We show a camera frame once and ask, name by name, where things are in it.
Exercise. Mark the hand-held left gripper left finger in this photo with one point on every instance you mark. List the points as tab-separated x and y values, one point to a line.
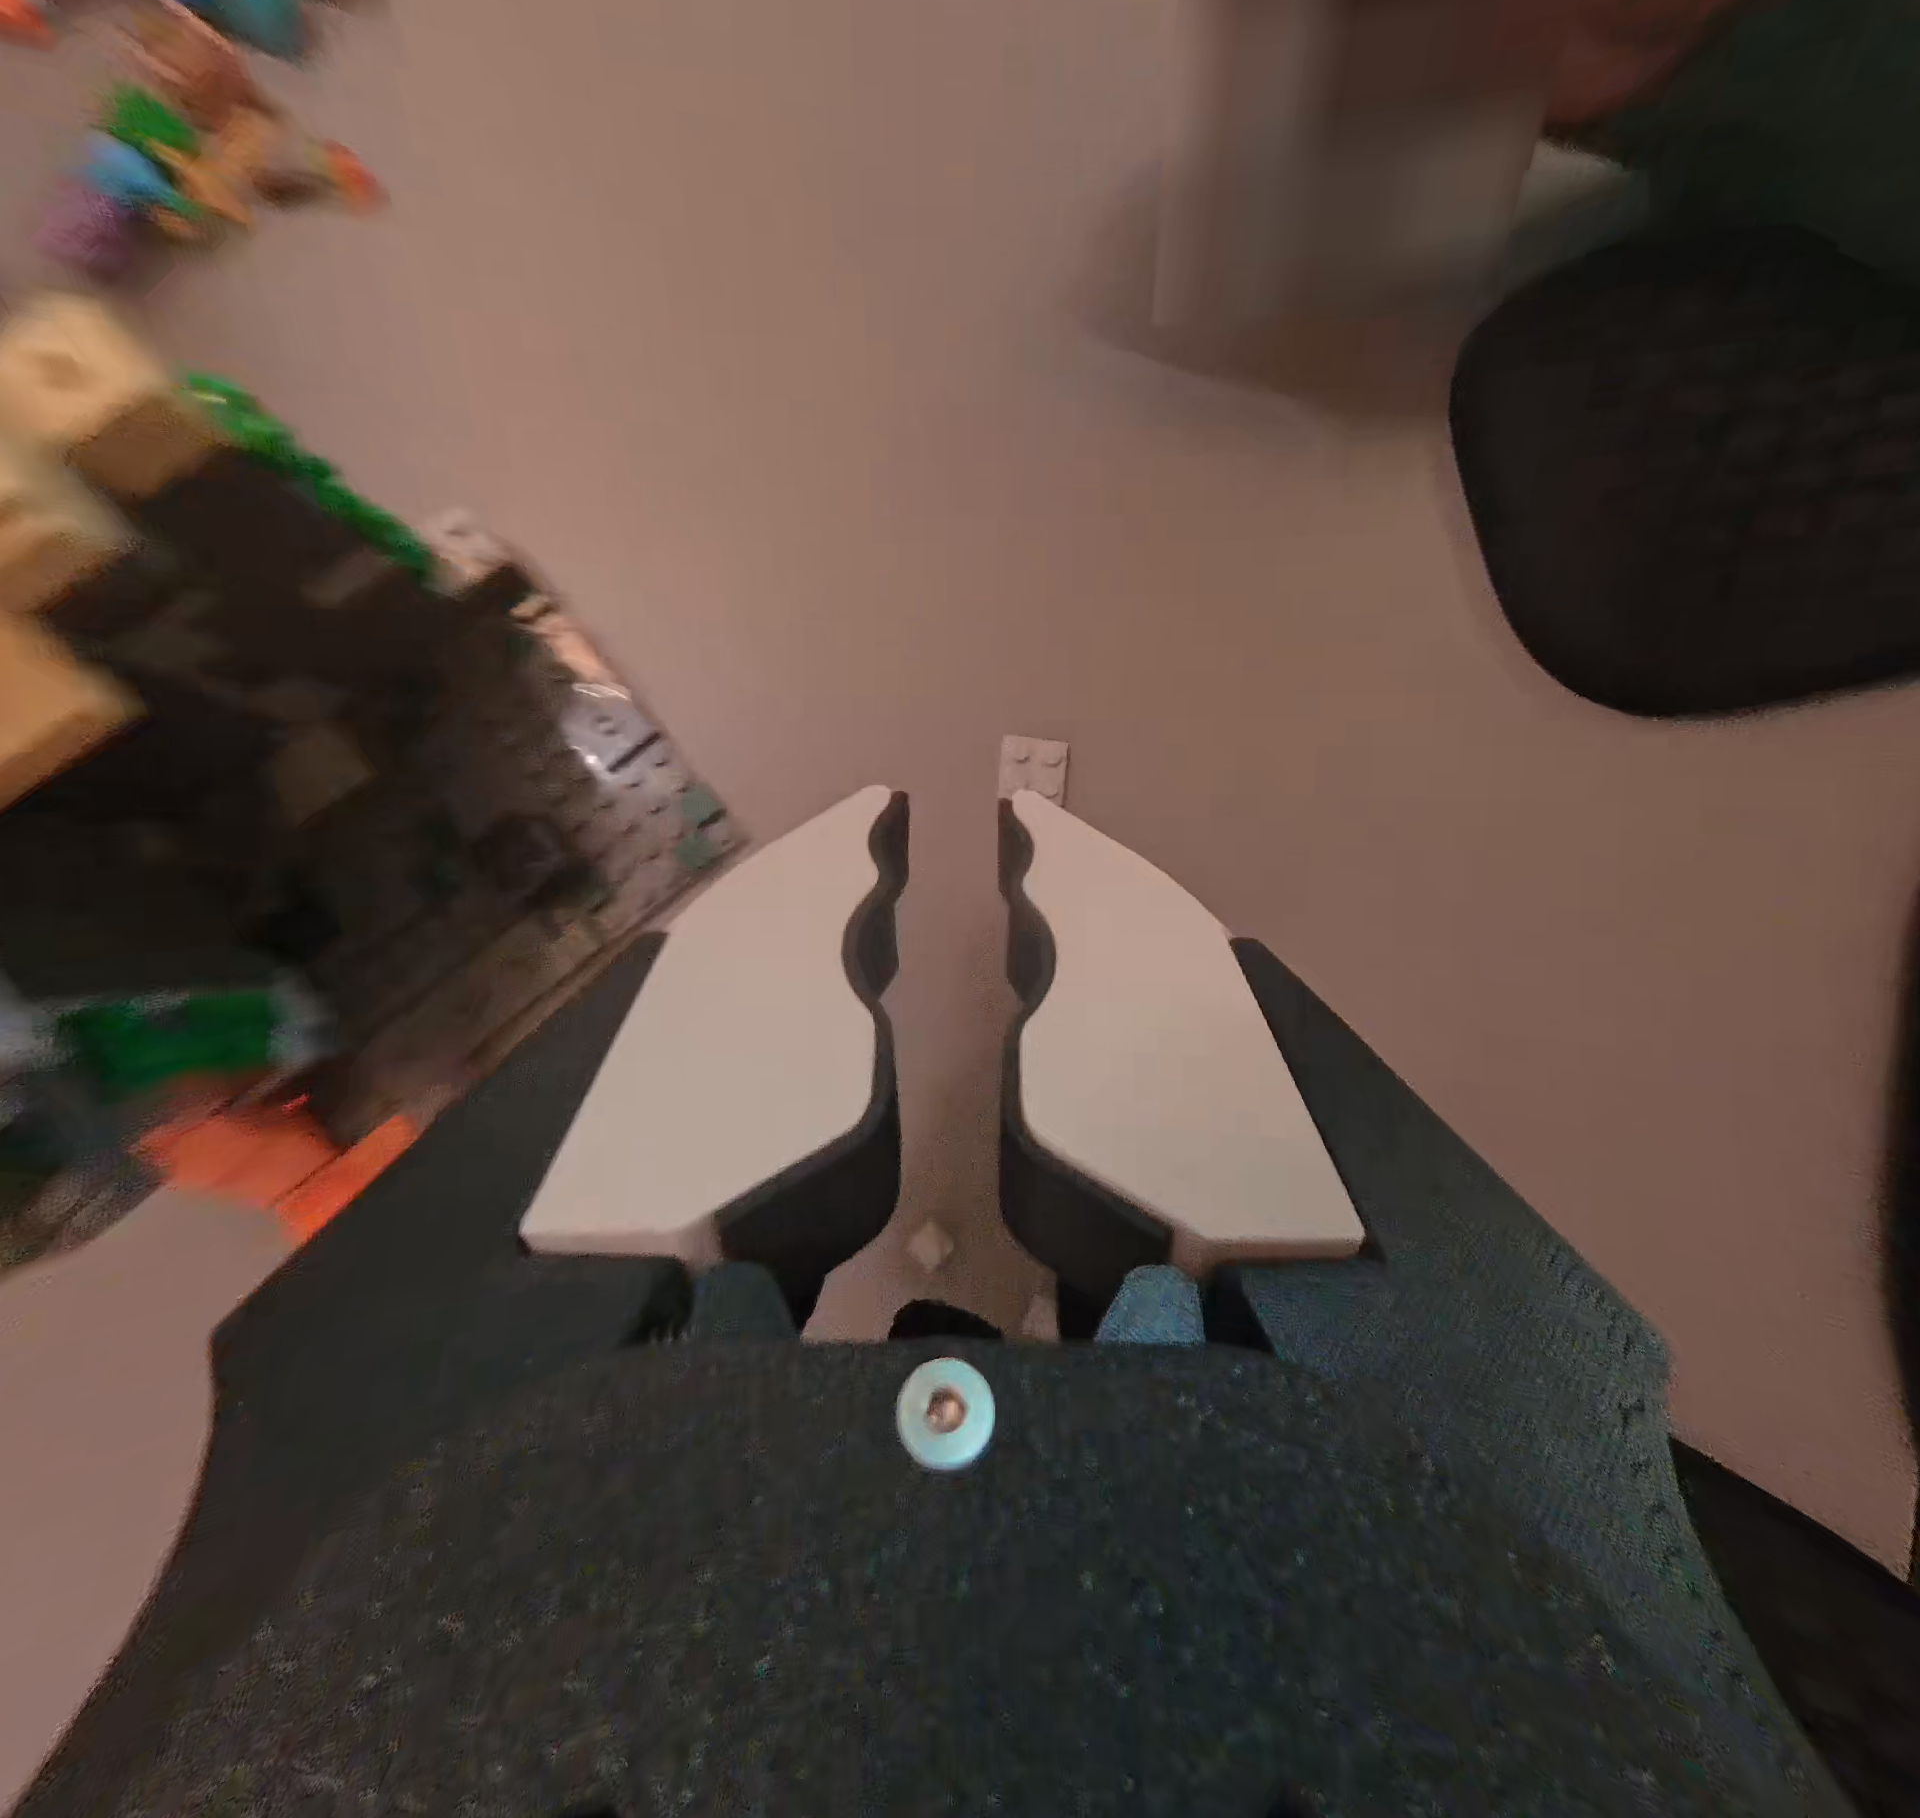
719	1069

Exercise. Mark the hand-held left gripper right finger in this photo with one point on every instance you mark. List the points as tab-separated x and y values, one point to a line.
1183	1069

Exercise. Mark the small grey brick piece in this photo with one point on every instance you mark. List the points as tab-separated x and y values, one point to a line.
928	1246

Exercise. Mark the grey square plate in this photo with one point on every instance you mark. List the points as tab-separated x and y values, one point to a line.
1036	773

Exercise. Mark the grey brick castle model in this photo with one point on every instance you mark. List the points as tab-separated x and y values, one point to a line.
299	800

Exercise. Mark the pile of colourful toy figures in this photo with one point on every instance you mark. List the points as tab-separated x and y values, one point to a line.
179	78

